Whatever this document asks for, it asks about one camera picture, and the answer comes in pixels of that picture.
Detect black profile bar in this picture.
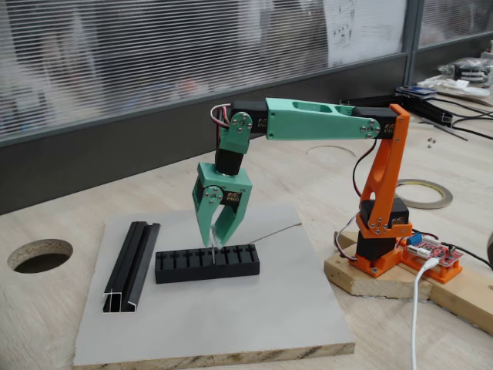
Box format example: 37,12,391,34
340,93,454,128

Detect long wooden base plank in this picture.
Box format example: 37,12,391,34
334,230,493,335

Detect orange 3D-printed circuit board mount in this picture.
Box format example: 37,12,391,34
400,250,463,284

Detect red controller board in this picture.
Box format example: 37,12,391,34
402,230,463,267

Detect brown cardboard sheet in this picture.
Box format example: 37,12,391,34
434,90,493,106

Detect clear plastic parts bag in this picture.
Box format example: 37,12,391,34
437,56,493,84

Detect white packets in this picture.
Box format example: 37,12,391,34
418,76,490,97

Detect looped black cable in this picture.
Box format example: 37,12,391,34
448,110,493,142

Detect gripper servo wire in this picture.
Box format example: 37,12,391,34
210,104,234,136

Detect elbow servo wire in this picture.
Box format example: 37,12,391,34
353,138,378,201

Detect white USB cable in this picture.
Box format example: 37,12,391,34
408,257,438,370

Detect blue card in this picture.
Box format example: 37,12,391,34
395,86,438,98

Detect printed paper sheet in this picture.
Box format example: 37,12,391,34
323,0,407,69

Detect grey board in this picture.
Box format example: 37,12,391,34
72,203,356,367

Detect black power cable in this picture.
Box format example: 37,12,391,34
441,241,493,271

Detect black slotted holder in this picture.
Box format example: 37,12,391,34
154,244,260,285

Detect angled wooden base block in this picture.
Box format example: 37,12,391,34
323,252,433,301

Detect tape roll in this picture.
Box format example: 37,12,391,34
394,178,454,210

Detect black aluminium profile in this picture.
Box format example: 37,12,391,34
102,220,162,314

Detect base servo wire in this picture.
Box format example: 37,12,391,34
334,215,359,263

